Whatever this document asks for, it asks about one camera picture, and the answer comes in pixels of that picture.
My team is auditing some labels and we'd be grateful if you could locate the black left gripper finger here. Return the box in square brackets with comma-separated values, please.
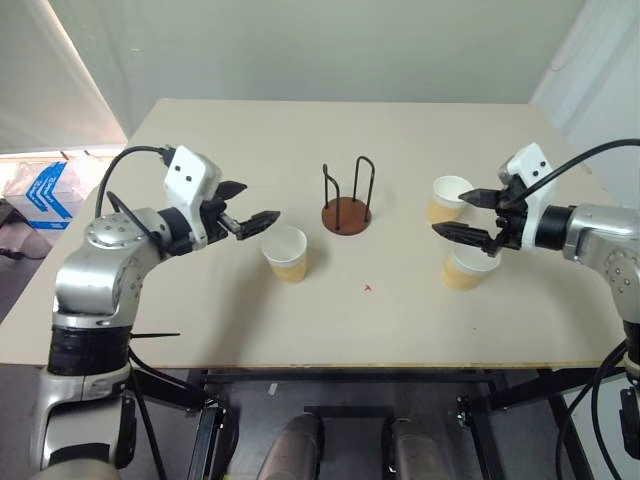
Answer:
[215, 180, 248, 202]
[234, 210, 282, 242]

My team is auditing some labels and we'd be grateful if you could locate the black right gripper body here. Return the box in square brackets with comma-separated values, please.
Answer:
[492, 176, 527, 252]

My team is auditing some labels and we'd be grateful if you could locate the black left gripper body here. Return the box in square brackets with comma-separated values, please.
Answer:
[198, 195, 243, 247]

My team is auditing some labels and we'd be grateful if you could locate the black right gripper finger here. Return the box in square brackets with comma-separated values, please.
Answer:
[431, 221, 502, 257]
[458, 187, 502, 209]

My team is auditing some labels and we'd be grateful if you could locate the white and tan paper cup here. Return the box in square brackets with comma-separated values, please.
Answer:
[424, 174, 476, 227]
[441, 246, 502, 292]
[260, 225, 309, 284]

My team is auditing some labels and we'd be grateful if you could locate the white box with blue print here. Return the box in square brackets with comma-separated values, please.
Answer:
[20, 157, 82, 232]

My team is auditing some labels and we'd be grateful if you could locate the black flat metal bar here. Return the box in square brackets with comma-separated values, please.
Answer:
[303, 405, 395, 422]

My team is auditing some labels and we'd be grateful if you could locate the dark grey rounded cylinder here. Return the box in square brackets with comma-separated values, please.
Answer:
[388, 418, 452, 480]
[260, 414, 325, 480]

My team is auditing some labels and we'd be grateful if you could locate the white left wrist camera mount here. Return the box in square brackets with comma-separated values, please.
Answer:
[163, 144, 223, 249]

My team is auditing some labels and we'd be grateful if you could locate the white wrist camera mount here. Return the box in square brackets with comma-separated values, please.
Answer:
[496, 142, 559, 249]
[163, 144, 223, 249]

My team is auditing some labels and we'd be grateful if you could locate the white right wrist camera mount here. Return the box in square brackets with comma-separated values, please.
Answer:
[496, 142, 559, 249]

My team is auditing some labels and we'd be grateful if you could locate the brown cup holder stand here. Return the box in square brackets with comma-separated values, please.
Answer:
[320, 155, 378, 236]

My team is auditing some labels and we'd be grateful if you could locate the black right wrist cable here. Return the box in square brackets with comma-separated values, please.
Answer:
[509, 138, 640, 204]

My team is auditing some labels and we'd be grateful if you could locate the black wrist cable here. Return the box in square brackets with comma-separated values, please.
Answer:
[94, 144, 176, 221]
[509, 138, 640, 204]

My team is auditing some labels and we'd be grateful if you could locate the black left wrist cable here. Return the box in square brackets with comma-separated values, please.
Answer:
[94, 144, 176, 221]

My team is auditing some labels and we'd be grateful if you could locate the black right shoulder cable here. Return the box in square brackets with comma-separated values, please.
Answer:
[564, 338, 640, 480]

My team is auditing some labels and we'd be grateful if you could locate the black shoulder cable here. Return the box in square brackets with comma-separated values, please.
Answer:
[564, 338, 640, 480]
[125, 347, 169, 480]

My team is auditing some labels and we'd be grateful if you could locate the black metal table frame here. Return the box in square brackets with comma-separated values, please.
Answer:
[124, 366, 604, 480]

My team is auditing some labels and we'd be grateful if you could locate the black left shoulder cable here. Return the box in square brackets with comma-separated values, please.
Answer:
[125, 347, 169, 480]

